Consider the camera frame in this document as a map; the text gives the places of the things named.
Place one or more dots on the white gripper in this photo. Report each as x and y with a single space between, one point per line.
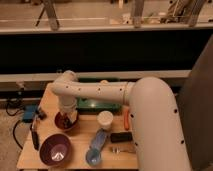
68 107

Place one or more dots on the dark red grape bunch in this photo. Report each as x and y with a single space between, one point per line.
66 123

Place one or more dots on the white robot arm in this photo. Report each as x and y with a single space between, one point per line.
156 126

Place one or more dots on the white paper cup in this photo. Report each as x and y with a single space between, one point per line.
105 119

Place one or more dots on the orange-red bowl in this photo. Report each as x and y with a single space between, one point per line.
59 119

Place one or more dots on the green plastic tray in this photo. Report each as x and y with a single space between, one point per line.
91 105

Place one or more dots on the blue clamp device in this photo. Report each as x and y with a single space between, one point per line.
32 112

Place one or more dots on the purple bowl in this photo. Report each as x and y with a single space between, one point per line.
55 150

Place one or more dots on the orange carrot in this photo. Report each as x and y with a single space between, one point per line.
126 119

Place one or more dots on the black rectangular block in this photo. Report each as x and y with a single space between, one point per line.
121 137

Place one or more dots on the metal fork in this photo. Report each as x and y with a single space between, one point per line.
119 150

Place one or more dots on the grey chair back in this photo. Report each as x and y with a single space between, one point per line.
195 102

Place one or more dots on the black handled tool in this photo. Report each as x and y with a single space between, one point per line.
34 134

